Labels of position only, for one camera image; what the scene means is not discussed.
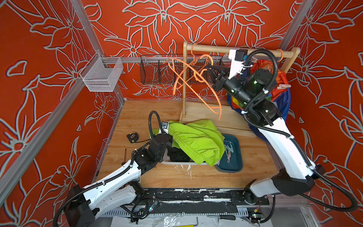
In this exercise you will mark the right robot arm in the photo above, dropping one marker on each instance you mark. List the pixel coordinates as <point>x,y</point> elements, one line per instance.
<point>250,79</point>

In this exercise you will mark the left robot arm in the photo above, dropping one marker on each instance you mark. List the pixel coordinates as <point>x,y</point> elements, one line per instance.
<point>83,206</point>

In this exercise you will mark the rainbow striped shorts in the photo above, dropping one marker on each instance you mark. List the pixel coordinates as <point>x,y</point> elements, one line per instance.
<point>281,98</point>

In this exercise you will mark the green handled screwdriver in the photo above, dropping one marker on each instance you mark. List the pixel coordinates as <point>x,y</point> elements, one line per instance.
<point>125,156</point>

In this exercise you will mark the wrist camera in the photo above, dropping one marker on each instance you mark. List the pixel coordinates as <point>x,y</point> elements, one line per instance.
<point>238,64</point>
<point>165,126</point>

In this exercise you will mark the lime green shorts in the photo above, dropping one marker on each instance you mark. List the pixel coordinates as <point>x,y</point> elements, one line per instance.
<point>200,140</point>

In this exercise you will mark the black shorts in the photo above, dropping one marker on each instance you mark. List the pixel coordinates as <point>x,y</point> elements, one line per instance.
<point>178,155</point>

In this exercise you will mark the orange clothes hanger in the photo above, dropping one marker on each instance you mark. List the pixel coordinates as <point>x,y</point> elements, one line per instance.
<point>184,73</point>

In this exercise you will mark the yellow black tape measure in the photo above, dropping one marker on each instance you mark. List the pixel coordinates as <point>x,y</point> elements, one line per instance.
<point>133,137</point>

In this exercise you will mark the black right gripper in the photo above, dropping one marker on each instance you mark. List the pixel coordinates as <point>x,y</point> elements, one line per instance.
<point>222,81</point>

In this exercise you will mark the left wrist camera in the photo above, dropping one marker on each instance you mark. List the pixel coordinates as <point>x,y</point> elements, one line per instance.
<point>165,126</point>

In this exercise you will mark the black wire wall basket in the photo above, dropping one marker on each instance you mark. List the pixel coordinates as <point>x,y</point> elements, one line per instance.
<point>155,70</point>

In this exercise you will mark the teal plastic tray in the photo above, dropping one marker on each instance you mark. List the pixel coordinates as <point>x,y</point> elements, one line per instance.
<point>236,162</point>

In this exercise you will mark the orange hanger of green shorts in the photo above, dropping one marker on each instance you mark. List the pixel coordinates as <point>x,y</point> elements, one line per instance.
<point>216,109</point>

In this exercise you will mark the white plastic basket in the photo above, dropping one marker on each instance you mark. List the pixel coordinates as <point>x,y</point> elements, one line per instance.
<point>166,161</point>

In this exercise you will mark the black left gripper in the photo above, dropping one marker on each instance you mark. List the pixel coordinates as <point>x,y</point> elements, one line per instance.
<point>169,141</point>

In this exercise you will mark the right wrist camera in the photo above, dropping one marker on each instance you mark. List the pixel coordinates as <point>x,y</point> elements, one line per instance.
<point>238,64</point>

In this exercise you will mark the wooden clothes rack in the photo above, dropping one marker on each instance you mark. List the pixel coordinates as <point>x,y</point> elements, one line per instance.
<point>232,123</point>

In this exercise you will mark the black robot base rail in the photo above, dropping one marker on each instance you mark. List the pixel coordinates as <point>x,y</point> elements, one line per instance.
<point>200,201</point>

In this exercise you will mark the clothespin in tray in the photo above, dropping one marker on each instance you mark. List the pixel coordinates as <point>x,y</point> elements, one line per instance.
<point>228,147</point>

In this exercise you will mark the orange hanger of rainbow shorts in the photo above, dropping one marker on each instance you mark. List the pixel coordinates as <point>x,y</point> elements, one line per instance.
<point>282,54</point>

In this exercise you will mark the clear acrylic wall bin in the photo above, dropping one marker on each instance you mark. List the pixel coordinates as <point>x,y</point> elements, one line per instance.
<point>102,74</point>

